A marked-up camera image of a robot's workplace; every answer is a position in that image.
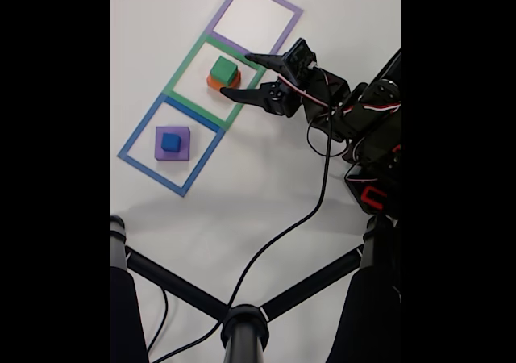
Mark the green cube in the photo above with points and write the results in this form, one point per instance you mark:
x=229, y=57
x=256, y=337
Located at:
x=223, y=69

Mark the orange cube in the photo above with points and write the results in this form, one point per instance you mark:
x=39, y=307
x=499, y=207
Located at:
x=213, y=82

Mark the small blue cube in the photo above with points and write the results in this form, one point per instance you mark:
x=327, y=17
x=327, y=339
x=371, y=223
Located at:
x=171, y=142

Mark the large purple cube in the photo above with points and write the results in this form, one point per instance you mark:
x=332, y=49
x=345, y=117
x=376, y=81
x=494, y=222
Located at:
x=161, y=155

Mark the red table clamp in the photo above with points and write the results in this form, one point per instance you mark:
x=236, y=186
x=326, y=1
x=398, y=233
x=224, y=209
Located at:
x=370, y=195

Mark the black tripod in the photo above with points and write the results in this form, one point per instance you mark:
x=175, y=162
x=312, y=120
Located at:
x=244, y=339

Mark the purple square frame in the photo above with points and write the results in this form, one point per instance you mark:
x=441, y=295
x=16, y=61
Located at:
x=235, y=47

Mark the green square frame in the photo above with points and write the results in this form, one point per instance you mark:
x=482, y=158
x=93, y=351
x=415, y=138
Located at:
x=186, y=63

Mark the blue square frame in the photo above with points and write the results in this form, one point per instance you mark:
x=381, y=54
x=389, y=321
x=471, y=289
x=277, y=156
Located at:
x=141, y=126

